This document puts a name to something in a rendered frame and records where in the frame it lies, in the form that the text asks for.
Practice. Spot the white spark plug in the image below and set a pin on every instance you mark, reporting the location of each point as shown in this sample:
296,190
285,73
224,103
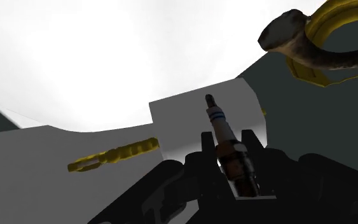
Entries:
233,155

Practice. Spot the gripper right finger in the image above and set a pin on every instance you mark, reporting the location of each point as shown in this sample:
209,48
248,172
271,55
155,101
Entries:
305,186

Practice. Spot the brown snake figure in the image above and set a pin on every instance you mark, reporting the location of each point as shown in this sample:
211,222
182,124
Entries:
302,43

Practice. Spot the yellow spark plug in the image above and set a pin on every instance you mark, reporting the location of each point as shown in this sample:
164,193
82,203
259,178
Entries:
113,155

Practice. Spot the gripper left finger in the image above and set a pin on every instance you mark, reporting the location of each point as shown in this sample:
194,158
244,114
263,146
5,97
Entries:
178,183

